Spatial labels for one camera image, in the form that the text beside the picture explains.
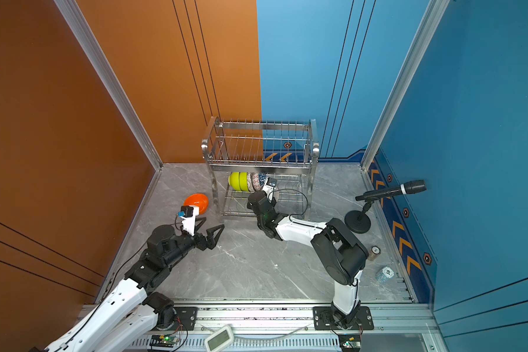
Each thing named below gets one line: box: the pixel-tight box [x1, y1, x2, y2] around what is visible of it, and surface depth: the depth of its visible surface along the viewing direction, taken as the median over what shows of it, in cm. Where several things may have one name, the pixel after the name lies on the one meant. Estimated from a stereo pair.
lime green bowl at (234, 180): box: [228, 171, 242, 192], surface depth 101 cm
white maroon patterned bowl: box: [247, 172, 259, 193], surface depth 101 cm
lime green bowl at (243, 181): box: [239, 171, 249, 192], surface depth 101 cm
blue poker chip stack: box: [374, 266, 395, 284], surface depth 79 cm
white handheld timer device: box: [204, 324, 235, 352], surface depth 69 cm
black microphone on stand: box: [344, 179, 428, 234], surface depth 77 cm
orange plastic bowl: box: [183, 192, 209, 215], surface depth 104 cm
